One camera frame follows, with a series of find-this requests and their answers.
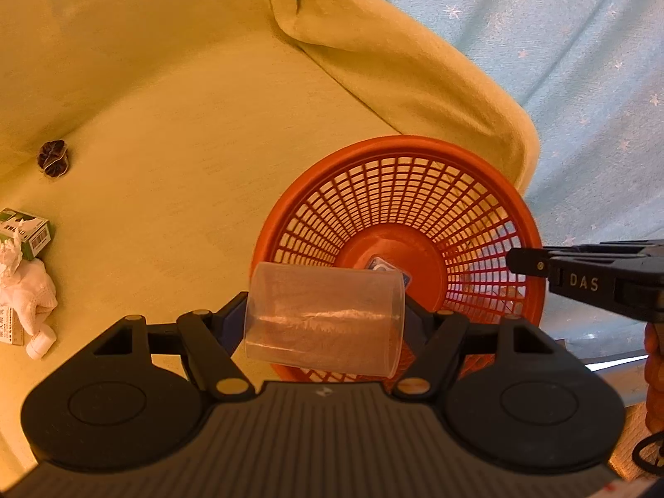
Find small white medicine bottle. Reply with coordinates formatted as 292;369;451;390
26;328;56;360

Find white bird ointment box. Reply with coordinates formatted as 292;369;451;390
0;306;25;346

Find white mesh sock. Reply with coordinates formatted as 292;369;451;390
1;259;57;337

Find blue white small packet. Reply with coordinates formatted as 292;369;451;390
364;255;412;291

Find orange mesh waste basket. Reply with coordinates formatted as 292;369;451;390
249;134;547;386

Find white tissue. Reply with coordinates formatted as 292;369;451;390
0;230;22;280

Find green white medicine box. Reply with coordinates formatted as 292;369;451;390
0;208;54;260

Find clear plastic cup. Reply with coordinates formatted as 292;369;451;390
243;262;405;378

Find person's right hand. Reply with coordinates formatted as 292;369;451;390
644;324;664;433

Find light blue star curtain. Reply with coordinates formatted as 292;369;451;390
331;0;664;359

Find dark brown hair scrunchie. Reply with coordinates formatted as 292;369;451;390
37;139;70;179

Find yellow sofa cover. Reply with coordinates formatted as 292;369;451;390
1;0;539;486

